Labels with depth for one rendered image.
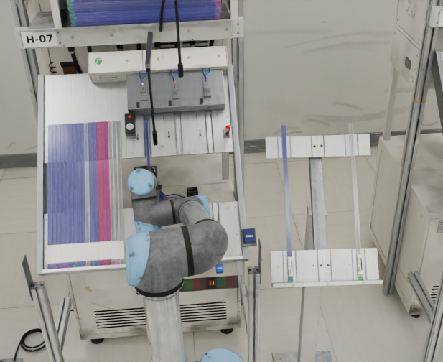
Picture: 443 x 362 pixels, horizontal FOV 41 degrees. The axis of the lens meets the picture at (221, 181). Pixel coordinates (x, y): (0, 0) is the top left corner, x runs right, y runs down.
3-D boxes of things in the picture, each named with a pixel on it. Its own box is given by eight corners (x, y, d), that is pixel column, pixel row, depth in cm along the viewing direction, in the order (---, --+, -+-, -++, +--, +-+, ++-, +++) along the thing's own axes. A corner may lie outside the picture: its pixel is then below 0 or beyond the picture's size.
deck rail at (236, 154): (247, 261, 202) (248, 258, 196) (241, 261, 202) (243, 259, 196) (231, 71, 220) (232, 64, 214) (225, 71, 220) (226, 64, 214)
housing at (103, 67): (226, 82, 220) (228, 65, 206) (95, 90, 217) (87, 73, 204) (225, 62, 222) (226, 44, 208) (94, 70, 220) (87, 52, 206)
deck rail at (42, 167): (47, 275, 199) (42, 273, 193) (41, 276, 199) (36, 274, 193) (47, 81, 217) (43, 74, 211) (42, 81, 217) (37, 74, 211)
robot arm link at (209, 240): (238, 225, 130) (203, 185, 178) (189, 233, 128) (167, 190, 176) (243, 274, 132) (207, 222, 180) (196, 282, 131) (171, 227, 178)
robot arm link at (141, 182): (128, 200, 166) (124, 169, 166) (132, 199, 177) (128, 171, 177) (156, 195, 166) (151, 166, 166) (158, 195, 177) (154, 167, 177)
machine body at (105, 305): (240, 337, 261) (239, 226, 228) (82, 350, 258) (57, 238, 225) (228, 246, 316) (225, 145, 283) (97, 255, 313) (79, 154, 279)
